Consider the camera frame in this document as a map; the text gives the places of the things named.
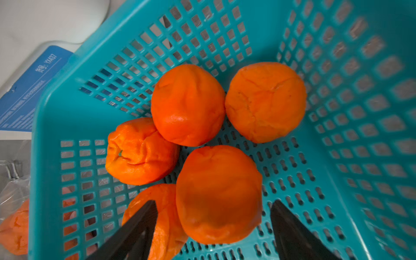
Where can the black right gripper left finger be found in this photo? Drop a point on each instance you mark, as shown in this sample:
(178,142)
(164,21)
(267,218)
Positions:
(134,239)

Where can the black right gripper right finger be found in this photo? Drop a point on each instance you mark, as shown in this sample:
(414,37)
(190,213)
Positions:
(293,240)

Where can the clear zip-top bag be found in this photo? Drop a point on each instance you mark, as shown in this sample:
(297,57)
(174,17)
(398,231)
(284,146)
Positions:
(15,190)

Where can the teal plastic basket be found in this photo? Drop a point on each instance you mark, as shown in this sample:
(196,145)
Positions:
(348,172)

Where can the blue lidded storage box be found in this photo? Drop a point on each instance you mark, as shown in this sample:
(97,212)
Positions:
(37,40)

